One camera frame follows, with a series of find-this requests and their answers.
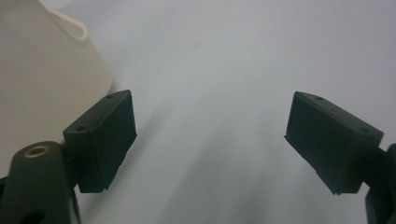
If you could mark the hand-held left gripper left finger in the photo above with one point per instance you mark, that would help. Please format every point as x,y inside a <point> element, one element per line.
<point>101,146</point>

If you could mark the cream plastic bin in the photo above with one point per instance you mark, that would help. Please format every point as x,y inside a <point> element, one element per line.
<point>46,77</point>

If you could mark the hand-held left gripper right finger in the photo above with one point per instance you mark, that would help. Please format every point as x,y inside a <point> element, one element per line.
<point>327,140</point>

